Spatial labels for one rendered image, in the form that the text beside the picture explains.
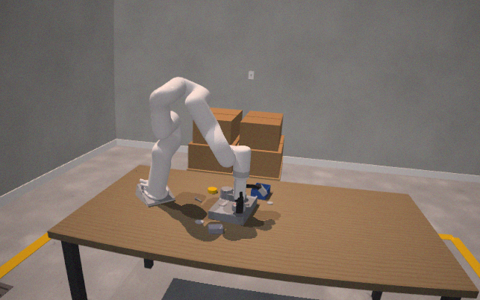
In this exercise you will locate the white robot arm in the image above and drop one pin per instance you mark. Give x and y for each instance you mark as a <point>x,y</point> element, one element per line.
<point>166,126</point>

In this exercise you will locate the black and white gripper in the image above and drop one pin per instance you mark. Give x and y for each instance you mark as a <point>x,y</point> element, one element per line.
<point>239,190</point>

